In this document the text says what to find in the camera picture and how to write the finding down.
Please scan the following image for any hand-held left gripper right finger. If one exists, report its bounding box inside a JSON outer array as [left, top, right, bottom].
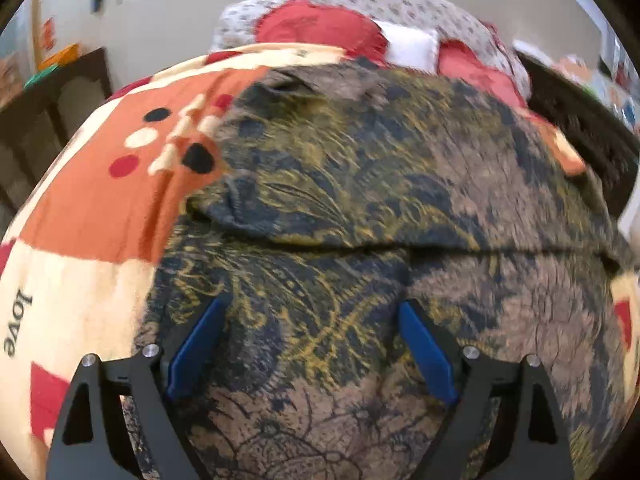
[[397, 299, 576, 480]]

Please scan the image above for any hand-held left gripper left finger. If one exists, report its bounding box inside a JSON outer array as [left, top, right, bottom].
[[47, 298, 227, 480]]

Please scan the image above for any brown patterned lace garment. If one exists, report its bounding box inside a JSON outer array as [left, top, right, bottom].
[[132, 57, 635, 480]]

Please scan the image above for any orange red printed blanket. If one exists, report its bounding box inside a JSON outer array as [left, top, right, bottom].
[[0, 42, 640, 480]]

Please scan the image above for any dark wooden side table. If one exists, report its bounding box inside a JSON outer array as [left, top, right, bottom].
[[0, 47, 114, 213]]

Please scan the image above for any dark wooden cabinet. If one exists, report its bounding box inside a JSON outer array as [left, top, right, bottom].
[[515, 47, 640, 221]]

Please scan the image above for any red heart pillow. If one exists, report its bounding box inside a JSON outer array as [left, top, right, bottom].
[[254, 0, 392, 67], [436, 39, 527, 109]]

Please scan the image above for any white pillow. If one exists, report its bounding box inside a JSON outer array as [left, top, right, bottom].
[[372, 19, 442, 74]]

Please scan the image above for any green packet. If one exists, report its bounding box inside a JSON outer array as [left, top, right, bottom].
[[23, 65, 57, 90]]

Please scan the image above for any colourful clutter pile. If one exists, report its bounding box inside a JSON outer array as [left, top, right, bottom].
[[550, 52, 640, 133]]

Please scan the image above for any orange box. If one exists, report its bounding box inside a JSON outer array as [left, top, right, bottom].
[[39, 42, 82, 72]]

